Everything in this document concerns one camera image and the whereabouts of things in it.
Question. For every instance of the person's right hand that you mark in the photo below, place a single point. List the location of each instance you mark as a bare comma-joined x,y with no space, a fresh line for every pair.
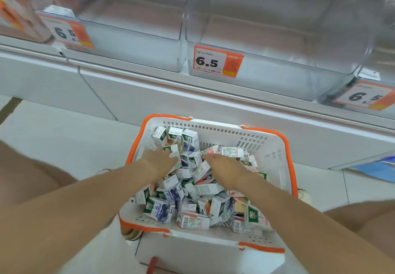
226,172

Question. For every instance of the person's left hand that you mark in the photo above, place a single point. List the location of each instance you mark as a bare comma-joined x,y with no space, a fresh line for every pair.
160,164

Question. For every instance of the pile of small juice cartons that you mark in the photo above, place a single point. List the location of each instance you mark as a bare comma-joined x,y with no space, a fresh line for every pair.
197,190

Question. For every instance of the white topped small box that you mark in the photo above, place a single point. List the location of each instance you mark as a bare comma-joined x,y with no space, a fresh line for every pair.
368,75

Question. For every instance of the person's right forearm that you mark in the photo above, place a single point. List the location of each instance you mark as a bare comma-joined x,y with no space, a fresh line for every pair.
308,227

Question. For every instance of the person's left forearm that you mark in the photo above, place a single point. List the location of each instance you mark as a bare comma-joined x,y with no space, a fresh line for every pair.
77,221

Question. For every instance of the person's left white shoe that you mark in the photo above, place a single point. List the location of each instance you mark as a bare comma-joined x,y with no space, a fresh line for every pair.
132,235

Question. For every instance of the person's white shoe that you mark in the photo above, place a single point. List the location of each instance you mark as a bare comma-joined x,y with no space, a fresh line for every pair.
304,196
132,235

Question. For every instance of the person's right white shoe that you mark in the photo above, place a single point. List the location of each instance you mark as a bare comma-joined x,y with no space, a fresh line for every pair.
304,196

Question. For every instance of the person's left leg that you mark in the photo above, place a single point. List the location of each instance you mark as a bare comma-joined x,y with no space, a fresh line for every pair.
18,178

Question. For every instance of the person's leg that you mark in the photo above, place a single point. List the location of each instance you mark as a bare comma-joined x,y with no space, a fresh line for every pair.
370,221
18,178

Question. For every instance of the person's right leg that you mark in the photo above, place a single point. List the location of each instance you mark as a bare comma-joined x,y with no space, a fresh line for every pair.
370,221

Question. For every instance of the orange white price tag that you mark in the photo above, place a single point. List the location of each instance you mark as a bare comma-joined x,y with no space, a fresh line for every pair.
61,31
358,96
210,62

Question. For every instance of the stack of pink snack packets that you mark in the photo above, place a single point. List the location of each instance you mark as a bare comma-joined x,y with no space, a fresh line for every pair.
18,11

